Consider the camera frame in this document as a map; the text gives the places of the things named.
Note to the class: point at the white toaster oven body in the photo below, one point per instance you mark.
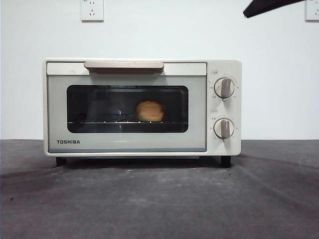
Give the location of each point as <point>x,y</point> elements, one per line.
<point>224,67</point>

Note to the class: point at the beige temperature knob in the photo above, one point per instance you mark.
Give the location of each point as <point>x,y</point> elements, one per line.
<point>224,87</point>

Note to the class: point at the white wall socket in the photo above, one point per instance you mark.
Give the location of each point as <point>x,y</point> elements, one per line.
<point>92,11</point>
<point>312,11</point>

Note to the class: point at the beige timer knob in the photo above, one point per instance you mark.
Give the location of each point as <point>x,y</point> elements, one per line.
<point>224,128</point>

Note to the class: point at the golden brown bread loaf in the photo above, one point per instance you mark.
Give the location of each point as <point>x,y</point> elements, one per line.
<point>150,111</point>

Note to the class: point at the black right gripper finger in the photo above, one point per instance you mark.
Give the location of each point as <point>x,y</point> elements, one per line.
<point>266,6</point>

